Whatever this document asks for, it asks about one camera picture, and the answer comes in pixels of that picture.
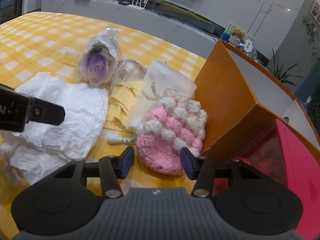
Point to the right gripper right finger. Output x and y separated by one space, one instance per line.
204 171

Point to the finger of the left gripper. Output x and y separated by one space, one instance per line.
47 113

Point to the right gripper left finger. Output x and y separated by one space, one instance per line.
108 169

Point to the white tissue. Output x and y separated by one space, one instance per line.
41 148

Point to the pink white crochet pouch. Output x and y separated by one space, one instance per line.
173 121

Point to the yellow cleaning cloth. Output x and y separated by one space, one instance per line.
120 103

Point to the purple rose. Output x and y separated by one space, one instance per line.
99 60

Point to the white fabric pouch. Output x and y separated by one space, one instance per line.
128 70

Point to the yellow checkered tablecloth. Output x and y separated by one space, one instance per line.
37 42

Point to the orange storage box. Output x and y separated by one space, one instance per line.
243 100

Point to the red tissue box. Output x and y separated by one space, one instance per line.
272 182

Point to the floor potted plant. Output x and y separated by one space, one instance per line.
279 72

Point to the teddy bear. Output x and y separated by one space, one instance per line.
239 34

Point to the white wifi router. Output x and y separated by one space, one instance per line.
138 4

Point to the white tv console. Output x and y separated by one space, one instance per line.
175 32

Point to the hanging vine plant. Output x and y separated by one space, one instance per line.
313 34

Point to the framed wall picture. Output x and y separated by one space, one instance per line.
315 11

